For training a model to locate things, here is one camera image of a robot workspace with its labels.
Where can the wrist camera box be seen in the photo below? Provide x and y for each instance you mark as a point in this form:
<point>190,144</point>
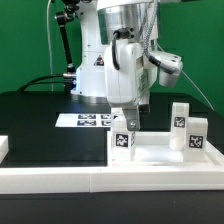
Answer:
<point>170,69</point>

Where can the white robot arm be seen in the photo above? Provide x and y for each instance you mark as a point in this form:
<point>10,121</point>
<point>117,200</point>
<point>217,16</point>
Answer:
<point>103,23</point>

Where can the white square table top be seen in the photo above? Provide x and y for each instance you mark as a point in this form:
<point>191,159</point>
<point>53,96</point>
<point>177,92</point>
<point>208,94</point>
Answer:
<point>152,149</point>

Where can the printed tag sheet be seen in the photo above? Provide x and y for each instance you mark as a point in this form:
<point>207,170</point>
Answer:
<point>81,120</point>

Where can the white U-shaped fence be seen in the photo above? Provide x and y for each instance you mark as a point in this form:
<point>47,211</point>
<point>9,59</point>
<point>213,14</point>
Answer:
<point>110,179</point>

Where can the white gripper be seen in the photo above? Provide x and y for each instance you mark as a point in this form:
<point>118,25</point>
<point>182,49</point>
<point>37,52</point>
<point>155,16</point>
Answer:
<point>128,77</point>

